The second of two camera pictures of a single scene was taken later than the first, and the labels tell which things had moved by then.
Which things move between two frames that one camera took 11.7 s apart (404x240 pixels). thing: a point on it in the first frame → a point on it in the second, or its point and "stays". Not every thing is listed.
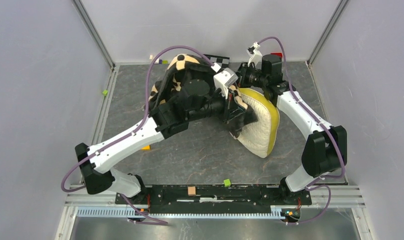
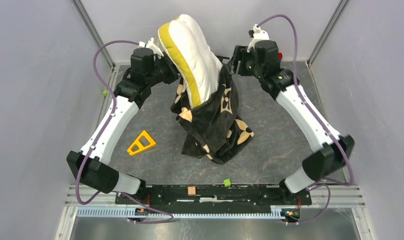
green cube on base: x=227 y=183 stays
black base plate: x=215 y=196 stays
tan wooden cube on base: x=191 y=191 stays
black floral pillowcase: x=195 y=78 → x=213 y=129
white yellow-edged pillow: x=259 y=138 → x=192 y=57
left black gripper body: x=227 y=116 → x=165 y=70
